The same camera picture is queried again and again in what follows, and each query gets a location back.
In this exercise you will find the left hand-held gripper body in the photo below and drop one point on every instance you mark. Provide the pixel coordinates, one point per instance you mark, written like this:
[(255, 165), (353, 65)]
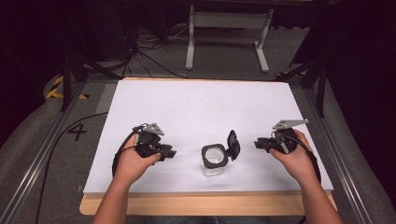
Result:
[(148, 140)]

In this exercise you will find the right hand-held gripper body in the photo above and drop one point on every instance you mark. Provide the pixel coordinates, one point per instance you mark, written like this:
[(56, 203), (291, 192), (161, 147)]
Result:
[(288, 138)]

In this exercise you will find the clear jar with black flip lid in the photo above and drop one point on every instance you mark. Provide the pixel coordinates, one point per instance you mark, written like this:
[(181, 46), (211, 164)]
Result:
[(214, 157)]

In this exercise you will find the person's right hand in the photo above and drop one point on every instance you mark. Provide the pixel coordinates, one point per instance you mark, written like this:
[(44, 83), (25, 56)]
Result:
[(297, 163)]

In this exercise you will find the person's left hand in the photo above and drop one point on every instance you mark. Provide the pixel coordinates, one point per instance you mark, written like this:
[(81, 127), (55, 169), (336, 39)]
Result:
[(134, 165)]

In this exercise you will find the white table cover sheet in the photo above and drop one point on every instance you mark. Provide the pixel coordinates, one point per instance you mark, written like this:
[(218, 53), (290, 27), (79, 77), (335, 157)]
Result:
[(205, 105)]

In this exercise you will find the black tripod stand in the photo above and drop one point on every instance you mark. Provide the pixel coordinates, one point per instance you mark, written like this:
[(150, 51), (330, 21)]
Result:
[(320, 87), (67, 81)]

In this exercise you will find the yellow and black hazard tape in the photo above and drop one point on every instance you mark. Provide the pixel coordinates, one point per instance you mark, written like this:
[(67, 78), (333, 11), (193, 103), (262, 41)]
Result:
[(54, 91)]

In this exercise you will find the aluminium floor rail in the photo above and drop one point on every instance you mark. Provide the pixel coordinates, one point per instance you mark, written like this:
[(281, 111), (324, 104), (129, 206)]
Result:
[(339, 155), (40, 158)]

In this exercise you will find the white metal stand frame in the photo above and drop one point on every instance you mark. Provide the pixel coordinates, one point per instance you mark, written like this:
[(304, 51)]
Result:
[(229, 20)]

